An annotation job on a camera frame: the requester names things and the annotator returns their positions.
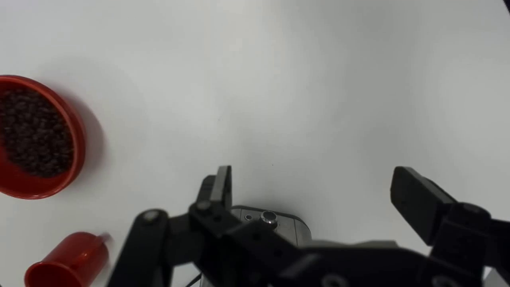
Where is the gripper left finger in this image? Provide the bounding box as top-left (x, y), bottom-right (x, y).
top-left (106, 165), bottom-right (315, 287)

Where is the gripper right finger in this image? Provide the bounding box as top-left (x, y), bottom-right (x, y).
top-left (390, 166), bottom-right (510, 287)

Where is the heap of coffee beans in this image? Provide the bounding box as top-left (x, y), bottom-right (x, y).
top-left (0, 88), bottom-right (75, 178)

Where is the red bowl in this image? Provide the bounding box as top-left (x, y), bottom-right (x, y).
top-left (0, 75), bottom-right (87, 199)

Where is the red plastic cup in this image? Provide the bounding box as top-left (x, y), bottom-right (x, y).
top-left (24, 232), bottom-right (113, 287)

